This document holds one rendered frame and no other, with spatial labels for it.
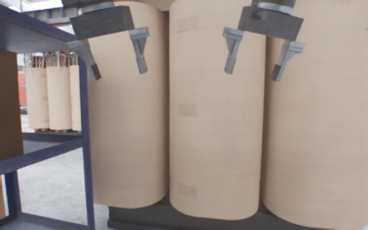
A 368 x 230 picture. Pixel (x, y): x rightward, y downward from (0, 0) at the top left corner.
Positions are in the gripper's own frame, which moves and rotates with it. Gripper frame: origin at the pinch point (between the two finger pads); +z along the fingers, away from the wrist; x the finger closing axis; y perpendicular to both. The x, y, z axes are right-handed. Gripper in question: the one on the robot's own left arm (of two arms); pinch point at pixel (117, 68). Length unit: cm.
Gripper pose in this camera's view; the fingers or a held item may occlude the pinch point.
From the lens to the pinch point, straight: 51.4
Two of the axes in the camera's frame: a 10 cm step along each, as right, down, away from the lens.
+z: 1.7, 8.7, 4.6
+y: 1.1, -4.8, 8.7
